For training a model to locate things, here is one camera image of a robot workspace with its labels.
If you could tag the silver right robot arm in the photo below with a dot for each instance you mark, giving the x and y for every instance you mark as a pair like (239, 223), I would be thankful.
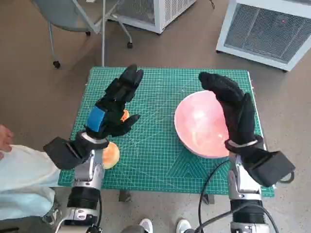
(240, 180)

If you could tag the white cabinet with mesh panel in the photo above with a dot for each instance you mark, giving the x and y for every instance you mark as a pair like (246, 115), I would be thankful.
(262, 31)

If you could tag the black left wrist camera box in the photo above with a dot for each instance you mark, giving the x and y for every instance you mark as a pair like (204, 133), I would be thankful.
(60, 153)

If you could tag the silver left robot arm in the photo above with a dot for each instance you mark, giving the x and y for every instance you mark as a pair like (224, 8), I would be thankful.
(90, 170)

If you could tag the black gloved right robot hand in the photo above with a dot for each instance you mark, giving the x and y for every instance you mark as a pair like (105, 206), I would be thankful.
(235, 109)

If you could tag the person's hand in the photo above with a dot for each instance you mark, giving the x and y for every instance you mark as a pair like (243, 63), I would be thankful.
(5, 138)

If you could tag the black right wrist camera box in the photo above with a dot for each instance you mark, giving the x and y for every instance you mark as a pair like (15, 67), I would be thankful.
(269, 167)

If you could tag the green cutting mat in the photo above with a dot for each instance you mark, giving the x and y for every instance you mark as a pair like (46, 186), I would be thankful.
(155, 136)

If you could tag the pink bowl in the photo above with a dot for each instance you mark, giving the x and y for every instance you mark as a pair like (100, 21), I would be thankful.
(199, 126)

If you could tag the grey office chair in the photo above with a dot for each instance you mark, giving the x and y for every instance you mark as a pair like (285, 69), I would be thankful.
(68, 17)

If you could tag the round toy bread bun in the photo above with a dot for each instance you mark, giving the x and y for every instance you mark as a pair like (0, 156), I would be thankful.
(111, 155)

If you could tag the dark table leg bracket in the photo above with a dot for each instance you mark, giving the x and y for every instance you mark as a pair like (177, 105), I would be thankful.
(209, 199)
(125, 196)

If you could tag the long striped toy bread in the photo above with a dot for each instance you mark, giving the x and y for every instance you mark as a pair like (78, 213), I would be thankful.
(125, 115)

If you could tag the white metal pole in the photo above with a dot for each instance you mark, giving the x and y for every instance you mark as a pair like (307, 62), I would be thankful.
(103, 34)

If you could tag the white cabinet with glass door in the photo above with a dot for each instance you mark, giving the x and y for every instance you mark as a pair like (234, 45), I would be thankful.
(167, 14)

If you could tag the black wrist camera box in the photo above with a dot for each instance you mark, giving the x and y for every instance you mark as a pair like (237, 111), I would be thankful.
(269, 167)
(60, 153)

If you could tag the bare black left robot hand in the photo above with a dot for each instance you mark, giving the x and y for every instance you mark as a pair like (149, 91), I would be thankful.
(114, 102)

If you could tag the white shoe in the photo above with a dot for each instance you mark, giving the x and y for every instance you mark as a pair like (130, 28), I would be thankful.
(146, 225)
(182, 225)

